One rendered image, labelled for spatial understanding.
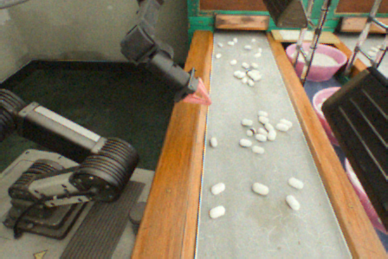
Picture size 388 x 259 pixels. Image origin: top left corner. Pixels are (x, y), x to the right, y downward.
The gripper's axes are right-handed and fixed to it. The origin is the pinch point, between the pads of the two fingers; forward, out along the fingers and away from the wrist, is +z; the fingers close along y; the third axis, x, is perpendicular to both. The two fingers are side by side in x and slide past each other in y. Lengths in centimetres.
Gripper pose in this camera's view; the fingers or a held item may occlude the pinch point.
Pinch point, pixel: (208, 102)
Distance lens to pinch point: 67.5
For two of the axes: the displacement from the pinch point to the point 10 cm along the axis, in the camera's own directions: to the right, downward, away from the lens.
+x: -6.4, 5.7, 5.2
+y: 1.0, -6.0, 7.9
